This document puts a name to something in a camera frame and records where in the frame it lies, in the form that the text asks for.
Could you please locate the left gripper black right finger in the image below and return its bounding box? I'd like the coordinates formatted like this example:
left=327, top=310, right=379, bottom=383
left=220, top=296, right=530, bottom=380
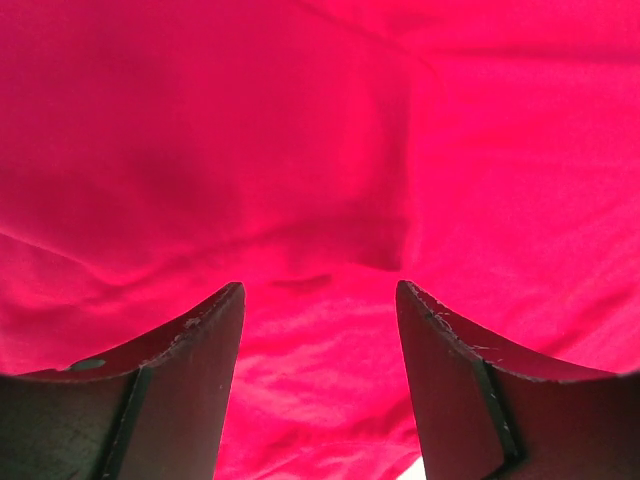
left=396, top=281, right=639, bottom=479

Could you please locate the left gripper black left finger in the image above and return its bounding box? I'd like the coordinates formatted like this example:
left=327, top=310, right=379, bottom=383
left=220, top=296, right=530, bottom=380
left=1, top=282, right=245, bottom=479

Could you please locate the crimson red t shirt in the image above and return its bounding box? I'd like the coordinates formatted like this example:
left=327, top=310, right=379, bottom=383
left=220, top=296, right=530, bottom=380
left=1, top=1, right=639, bottom=479

